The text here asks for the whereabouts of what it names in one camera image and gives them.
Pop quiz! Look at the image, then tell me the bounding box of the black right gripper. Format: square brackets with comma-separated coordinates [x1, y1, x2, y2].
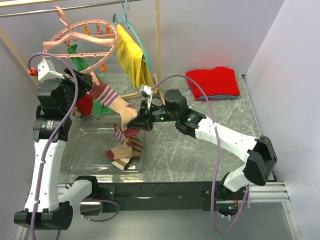
[127, 98, 179, 132]

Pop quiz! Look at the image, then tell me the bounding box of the red patterned sock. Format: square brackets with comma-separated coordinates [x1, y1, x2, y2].
[76, 93, 93, 115]

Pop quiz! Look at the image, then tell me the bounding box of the brown striped sock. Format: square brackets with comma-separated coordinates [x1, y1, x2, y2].
[111, 137, 144, 171]

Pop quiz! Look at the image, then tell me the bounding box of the pink round clip hanger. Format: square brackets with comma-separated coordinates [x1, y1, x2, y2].
[43, 5, 119, 75]

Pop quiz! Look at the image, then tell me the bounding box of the beige purple striped sock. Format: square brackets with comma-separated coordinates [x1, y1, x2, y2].
[106, 122, 133, 160]

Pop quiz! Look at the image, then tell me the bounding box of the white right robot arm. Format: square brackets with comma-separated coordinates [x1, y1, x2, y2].
[127, 85, 278, 200]

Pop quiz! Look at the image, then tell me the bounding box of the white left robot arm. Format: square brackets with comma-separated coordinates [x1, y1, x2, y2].
[14, 69, 100, 230]

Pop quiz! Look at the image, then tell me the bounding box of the teal clothes hanger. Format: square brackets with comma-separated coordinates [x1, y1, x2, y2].
[112, 0, 152, 70]

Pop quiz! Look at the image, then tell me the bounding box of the green cloth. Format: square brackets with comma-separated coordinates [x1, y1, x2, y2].
[66, 43, 113, 116]

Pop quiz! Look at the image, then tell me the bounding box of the yellow cloth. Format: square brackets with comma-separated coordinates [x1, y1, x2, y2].
[116, 24, 154, 89]

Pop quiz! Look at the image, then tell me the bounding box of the clear plastic bin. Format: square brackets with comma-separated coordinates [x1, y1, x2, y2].
[60, 114, 149, 175]

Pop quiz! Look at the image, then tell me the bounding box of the grey folded shirt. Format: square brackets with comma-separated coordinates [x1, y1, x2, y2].
[188, 85, 239, 102]

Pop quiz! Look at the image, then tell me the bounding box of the black base beam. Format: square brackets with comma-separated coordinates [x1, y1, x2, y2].
[94, 181, 212, 212]

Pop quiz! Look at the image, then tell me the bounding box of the red folded shirt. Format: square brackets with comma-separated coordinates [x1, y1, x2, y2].
[185, 66, 240, 96]

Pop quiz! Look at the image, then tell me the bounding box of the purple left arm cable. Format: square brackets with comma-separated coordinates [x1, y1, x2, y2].
[27, 51, 121, 240]

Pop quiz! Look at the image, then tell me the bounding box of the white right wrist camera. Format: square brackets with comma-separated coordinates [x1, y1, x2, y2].
[138, 84, 153, 108]

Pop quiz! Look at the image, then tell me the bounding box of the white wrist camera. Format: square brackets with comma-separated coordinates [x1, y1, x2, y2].
[138, 84, 153, 108]
[28, 59, 63, 83]

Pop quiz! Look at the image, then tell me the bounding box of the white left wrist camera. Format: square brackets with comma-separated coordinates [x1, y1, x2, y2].
[28, 59, 63, 83]

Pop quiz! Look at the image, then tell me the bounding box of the wooden clothes rack frame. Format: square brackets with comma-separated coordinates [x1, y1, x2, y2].
[0, 0, 161, 100]

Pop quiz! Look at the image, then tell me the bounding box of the metal hanging rail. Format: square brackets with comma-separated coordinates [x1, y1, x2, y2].
[0, 0, 148, 18]

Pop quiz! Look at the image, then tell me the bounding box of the aluminium rail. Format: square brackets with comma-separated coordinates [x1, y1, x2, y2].
[248, 181, 290, 203]

